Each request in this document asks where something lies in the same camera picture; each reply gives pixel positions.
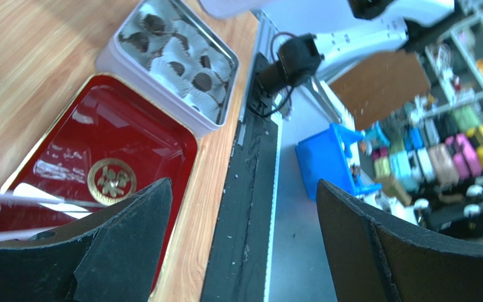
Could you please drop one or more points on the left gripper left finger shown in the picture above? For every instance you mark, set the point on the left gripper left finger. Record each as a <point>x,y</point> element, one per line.
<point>110,255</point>

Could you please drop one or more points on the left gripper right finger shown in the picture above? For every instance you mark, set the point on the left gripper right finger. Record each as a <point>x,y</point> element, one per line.
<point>375,256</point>

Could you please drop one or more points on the red lacquer tray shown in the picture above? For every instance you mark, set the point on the red lacquer tray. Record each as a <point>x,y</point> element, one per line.
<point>106,145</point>

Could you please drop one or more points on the pink handled metal tongs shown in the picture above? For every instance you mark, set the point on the pink handled metal tongs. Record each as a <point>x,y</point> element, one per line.
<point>75,209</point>

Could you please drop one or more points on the dark chocolate piece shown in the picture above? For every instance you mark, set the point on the dark chocolate piece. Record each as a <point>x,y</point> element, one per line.
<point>153,24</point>
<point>139,40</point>
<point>183,39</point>
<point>205,61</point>
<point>203,81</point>
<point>178,67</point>

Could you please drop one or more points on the silver tin with paper cups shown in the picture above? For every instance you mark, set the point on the silver tin with paper cups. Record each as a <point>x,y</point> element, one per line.
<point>168,53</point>

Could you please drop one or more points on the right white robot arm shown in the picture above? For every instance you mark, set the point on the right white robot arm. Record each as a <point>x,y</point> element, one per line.
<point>326,35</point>

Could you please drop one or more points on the blue plastic bin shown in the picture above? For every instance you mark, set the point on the blue plastic bin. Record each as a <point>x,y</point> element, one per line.
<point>325,156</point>

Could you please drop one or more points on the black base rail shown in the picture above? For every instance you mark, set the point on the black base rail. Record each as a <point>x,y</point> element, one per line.
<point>239,262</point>

